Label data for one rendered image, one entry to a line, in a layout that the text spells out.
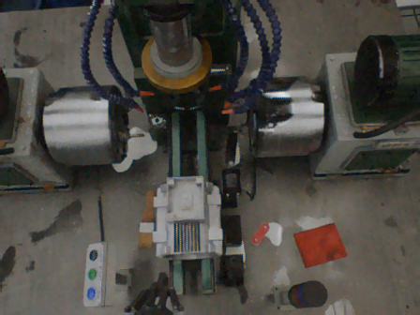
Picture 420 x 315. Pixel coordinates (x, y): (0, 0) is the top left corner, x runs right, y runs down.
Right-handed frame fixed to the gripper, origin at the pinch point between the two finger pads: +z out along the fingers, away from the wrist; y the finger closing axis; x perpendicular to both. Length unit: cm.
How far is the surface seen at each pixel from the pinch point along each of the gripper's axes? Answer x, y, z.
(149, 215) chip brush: -3.3, 9.3, 45.3
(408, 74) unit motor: -49, -61, 10
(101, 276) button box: 2.4, 17.3, 10.3
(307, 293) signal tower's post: 0.6, -34.2, -5.0
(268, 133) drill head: -33, -30, 26
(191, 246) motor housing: -4.5, -7.0, 12.6
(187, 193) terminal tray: -18.3, -6.2, 16.3
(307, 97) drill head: -43, -41, 26
